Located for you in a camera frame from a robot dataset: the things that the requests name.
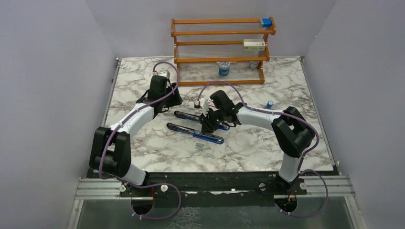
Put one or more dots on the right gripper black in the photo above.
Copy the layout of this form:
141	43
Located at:
207	126

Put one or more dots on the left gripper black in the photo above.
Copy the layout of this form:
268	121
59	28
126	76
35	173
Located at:
175	98

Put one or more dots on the blue stapler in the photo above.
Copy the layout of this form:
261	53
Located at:
209	137

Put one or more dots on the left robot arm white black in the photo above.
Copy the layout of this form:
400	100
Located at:
111	147

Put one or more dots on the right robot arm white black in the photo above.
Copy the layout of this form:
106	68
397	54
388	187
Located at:
292	132

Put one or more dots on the blue white cup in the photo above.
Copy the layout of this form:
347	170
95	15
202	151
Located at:
224	68

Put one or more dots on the small blue capped cylinder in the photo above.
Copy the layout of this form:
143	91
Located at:
269	105

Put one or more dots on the orange wooden shelf rack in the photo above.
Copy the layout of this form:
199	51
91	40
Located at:
200	44

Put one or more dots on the white small jar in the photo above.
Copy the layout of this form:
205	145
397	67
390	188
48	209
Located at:
254	64

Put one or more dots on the white green carton box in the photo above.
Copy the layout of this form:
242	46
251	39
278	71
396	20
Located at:
254	45

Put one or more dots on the blue box on top shelf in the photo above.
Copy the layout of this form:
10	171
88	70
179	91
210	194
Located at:
266	22

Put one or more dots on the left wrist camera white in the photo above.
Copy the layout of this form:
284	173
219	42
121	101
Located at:
164	73

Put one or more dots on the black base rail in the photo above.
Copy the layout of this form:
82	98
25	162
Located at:
209	189

